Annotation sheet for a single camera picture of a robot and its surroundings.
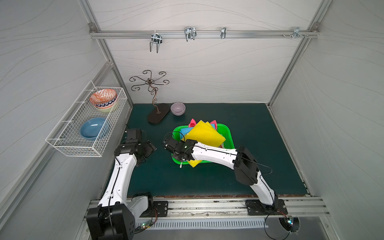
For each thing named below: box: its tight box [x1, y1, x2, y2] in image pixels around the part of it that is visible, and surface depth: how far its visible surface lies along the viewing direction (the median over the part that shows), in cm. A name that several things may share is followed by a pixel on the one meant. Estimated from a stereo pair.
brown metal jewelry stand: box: [129, 69, 171, 124], surface depth 98 cm
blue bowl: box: [80, 117, 106, 141], surface depth 66 cm
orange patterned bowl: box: [89, 88, 118, 109], surface depth 73 cm
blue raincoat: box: [180, 124, 216, 140], surface depth 95 cm
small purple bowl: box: [170, 102, 186, 116], surface depth 114 cm
